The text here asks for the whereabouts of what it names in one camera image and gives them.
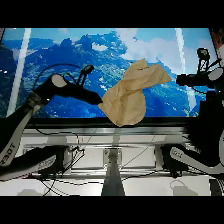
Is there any silver frame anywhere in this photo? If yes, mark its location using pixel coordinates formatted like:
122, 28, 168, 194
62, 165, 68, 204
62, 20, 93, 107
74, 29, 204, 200
0, 125, 224, 197

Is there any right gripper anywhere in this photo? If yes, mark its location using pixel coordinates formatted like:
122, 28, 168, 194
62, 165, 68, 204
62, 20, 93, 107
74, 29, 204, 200
175, 73, 198, 87

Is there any black cable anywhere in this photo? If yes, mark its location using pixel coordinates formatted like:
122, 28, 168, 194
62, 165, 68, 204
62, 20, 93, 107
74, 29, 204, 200
32, 63, 82, 92
33, 128, 105, 197

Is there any beige garment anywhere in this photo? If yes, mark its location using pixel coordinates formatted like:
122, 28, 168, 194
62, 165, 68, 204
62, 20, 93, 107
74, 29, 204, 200
97, 58, 174, 128

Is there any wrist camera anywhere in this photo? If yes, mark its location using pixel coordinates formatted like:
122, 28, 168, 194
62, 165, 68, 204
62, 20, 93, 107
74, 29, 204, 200
196, 47, 212, 73
77, 64, 96, 85

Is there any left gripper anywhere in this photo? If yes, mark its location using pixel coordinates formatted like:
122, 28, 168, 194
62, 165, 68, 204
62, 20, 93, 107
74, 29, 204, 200
70, 84, 104, 106

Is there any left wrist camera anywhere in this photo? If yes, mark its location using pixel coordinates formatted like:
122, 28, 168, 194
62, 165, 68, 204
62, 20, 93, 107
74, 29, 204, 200
77, 64, 96, 85

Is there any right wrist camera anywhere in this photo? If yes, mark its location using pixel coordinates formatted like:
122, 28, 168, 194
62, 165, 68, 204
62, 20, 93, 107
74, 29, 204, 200
196, 47, 212, 73

